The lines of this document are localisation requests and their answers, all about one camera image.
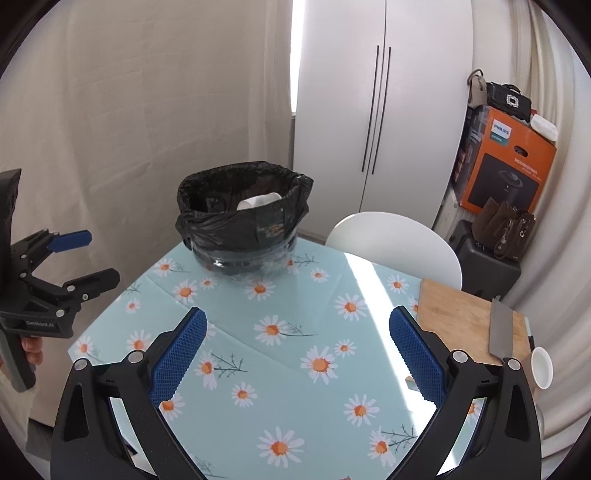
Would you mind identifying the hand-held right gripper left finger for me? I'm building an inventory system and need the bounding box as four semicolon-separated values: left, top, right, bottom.
50;307;208;480

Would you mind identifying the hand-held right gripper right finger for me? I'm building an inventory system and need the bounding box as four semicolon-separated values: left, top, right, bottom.
389;305;542;480

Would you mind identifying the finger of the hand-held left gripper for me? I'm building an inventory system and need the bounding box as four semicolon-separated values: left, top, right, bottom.
21;268;121;306
13;229;92;274

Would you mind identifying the clear plastic trash bin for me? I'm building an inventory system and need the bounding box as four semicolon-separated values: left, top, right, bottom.
185;231;301;278

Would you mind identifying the bin with black bag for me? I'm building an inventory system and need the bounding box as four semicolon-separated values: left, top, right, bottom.
175;161;315;260

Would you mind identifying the white paper cup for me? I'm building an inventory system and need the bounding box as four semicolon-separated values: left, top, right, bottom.
237;193;283;211

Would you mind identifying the person's left hand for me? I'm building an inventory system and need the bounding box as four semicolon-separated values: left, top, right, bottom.
22;336;43;366

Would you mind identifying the wooden cutting board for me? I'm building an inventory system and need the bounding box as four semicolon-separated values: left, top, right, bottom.
416;278;532;370

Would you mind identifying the kitchen cleaver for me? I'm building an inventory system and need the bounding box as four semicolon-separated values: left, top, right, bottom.
488;295;515;360

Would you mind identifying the black suitcase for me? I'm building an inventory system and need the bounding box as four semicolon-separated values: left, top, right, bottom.
450;219;522;301

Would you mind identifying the white chair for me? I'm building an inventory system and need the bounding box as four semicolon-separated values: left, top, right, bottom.
324;211;463;292

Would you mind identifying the small white cup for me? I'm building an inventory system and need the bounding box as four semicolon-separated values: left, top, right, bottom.
530;346;554;389

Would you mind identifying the beige backdrop cloth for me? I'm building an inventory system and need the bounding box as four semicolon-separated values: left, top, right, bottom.
0;0;296;430

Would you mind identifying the brown handbag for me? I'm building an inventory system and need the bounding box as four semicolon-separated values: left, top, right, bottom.
473;196;537;263

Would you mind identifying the white curtain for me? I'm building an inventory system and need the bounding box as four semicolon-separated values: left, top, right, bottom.
431;0;591;462

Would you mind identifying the orange cardboard box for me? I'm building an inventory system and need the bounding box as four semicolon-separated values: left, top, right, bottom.
455;105;558;220

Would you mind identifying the white wardrobe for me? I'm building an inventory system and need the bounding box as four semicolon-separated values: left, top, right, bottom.
294;0;474;241

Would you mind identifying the white case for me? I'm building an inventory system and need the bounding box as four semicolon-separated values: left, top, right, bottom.
530;113;558;141

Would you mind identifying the black bag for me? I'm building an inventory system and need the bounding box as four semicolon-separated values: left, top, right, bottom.
486;82;532;124

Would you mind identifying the beige bag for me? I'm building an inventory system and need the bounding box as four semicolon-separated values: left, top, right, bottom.
467;69;488;109

